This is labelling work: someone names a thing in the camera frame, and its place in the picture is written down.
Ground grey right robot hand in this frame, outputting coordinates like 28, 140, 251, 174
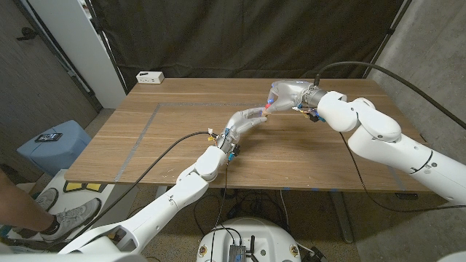
265, 80, 328, 114

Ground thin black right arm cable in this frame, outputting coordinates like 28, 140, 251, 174
338, 130, 466, 214

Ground blue stool with phone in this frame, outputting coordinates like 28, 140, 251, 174
16, 120, 92, 175

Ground black wall rail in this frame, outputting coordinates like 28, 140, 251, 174
13, 0, 103, 112

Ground black backdrop stand pole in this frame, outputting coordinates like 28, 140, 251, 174
362, 0, 414, 79
84, 0, 129, 95

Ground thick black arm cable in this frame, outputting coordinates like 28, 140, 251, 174
314, 60, 466, 130
47, 130, 216, 252

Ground grey sneaker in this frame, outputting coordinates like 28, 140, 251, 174
34, 187, 59, 214
39, 198, 102, 241

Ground black phone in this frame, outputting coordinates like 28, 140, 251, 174
34, 132, 63, 143

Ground grey table leg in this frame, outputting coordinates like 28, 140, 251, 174
329, 191, 355, 244

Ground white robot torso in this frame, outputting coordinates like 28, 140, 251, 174
196, 217, 302, 262

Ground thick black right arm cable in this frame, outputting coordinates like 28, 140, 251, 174
314, 60, 466, 130

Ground black backdrop curtain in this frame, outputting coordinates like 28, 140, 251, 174
89, 0, 414, 83

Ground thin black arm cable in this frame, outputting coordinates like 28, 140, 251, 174
338, 130, 466, 214
210, 159, 229, 262

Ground white power strip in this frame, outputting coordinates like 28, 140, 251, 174
136, 71, 165, 85

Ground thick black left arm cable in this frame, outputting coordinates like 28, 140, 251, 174
47, 130, 216, 252

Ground black floor cables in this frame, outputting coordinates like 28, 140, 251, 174
192, 188, 288, 236

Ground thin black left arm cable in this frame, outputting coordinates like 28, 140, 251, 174
210, 159, 229, 262

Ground white pillar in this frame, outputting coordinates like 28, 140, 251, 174
27, 0, 127, 109

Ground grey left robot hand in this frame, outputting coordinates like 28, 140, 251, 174
217, 107, 269, 153

